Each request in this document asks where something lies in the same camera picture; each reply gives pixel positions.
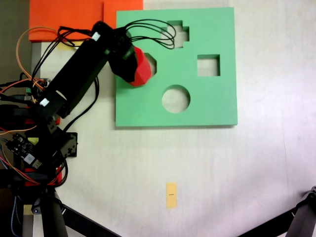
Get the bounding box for black tripod legs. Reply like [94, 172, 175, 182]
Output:
[31, 187, 122, 237]
[238, 186, 316, 237]

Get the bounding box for green shape sorting board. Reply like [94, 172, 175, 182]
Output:
[115, 6, 238, 128]

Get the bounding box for long orange and black wire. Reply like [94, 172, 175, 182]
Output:
[16, 26, 100, 132]

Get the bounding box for black usb cable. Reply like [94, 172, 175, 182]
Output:
[0, 95, 32, 102]

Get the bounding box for red base mount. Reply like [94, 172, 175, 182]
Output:
[23, 166, 62, 186]
[24, 117, 61, 125]

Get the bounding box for black table clamp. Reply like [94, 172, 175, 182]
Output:
[0, 105, 39, 124]
[0, 171, 49, 189]

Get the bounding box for black gripper wire loops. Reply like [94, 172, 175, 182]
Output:
[124, 19, 177, 50]

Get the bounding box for black circuit board with chips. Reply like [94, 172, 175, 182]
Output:
[5, 132, 43, 171]

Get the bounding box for small orange foam block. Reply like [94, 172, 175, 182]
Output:
[103, 0, 144, 30]

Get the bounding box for short orange wire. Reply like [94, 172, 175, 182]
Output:
[0, 78, 46, 104]

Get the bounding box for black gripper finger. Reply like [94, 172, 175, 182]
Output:
[110, 48, 139, 84]

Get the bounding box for red octagonal pillar block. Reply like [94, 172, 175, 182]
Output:
[128, 46, 153, 87]

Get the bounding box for blue white braided cable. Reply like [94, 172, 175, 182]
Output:
[10, 195, 23, 237]

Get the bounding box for circuit board with green terminal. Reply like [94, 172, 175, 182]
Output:
[26, 78, 50, 102]

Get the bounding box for yellow tape marker with line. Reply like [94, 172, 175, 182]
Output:
[166, 182, 178, 209]

